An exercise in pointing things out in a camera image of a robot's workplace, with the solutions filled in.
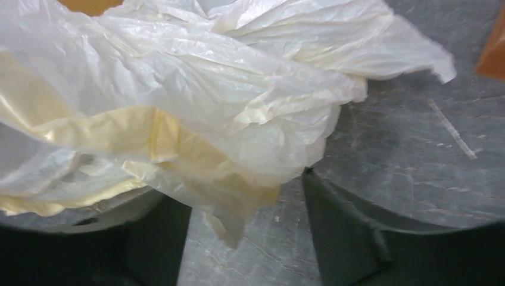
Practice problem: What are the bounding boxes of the wooden compartment tray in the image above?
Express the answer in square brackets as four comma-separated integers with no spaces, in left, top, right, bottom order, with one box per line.
[475,6,504,81]

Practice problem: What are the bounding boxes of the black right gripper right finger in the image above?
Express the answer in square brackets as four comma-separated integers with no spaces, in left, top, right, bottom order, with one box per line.
[302,168,504,285]

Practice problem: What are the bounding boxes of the cream translucent plastic trash bag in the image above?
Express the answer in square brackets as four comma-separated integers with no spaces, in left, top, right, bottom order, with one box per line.
[1,1,456,246]

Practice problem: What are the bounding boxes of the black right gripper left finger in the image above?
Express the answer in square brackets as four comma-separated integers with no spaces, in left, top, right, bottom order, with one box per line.
[1,193,191,285]

